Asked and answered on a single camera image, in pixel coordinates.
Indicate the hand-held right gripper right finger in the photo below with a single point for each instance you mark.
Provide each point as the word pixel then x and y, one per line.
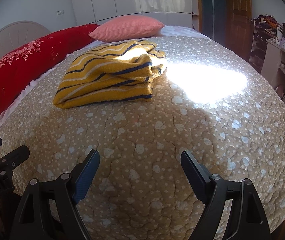
pixel 195 177

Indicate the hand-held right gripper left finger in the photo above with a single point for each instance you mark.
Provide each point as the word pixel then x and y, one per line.
pixel 87 177

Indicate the yellow striped sweater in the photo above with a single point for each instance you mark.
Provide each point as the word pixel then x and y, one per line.
pixel 102 80

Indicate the beige dotted quilt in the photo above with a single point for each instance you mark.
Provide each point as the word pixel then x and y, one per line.
pixel 157 130

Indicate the red floral long pillow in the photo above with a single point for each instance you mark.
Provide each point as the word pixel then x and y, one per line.
pixel 20 65

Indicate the white arched headboard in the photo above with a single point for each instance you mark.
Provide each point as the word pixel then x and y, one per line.
pixel 12 33

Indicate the cluttered white shelf unit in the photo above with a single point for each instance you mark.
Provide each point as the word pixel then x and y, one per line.
pixel 282 67

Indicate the pink ribbed pillow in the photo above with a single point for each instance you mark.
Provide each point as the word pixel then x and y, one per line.
pixel 127 27

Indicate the brown wooden door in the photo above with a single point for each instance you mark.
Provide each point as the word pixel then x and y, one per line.
pixel 238 17

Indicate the white wall socket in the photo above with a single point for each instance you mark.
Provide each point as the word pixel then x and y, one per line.
pixel 60 12

